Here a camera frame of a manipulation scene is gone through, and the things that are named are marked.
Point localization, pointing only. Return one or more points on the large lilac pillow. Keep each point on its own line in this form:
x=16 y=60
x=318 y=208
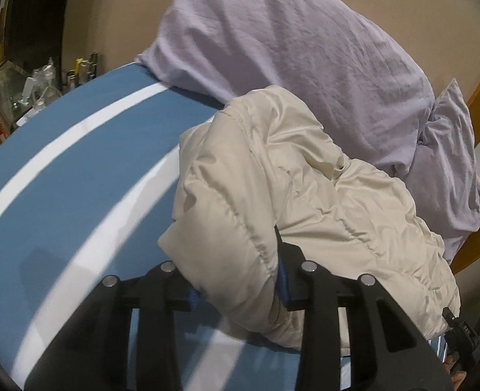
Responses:
x=297 y=57

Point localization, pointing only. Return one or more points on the blue white striped bed sheet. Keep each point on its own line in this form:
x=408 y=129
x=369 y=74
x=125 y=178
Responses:
x=81 y=171

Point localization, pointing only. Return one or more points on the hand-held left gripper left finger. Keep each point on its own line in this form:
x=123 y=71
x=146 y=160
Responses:
x=193 y=295

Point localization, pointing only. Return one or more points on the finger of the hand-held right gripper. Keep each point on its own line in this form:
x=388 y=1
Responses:
x=464 y=334

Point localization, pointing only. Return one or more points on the beige puffer jacket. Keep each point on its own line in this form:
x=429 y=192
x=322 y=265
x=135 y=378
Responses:
x=305 y=195

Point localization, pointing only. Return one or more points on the glass side table with bottles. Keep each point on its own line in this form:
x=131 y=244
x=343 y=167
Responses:
x=40 y=85

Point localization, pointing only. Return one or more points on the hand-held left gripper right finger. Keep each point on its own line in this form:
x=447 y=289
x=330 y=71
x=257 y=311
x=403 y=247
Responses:
x=282 y=282

